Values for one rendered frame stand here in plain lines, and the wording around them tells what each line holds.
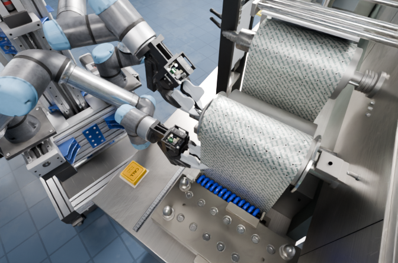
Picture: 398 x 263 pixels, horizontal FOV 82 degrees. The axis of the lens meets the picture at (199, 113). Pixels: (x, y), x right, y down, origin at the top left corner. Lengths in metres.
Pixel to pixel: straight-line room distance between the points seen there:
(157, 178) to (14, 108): 0.50
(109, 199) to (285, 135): 0.66
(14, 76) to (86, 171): 1.16
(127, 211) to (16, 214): 1.41
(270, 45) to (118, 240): 1.58
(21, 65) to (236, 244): 0.79
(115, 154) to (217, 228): 1.27
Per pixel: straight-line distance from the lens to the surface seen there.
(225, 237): 0.72
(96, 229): 1.91
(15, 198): 2.29
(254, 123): 0.54
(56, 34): 0.68
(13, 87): 0.80
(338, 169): 0.57
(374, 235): 0.38
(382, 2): 0.94
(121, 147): 1.87
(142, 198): 0.90
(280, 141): 0.53
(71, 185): 1.86
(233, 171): 0.64
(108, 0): 0.57
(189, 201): 0.74
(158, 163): 0.95
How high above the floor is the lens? 1.73
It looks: 51 degrees down
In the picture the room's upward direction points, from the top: straight up
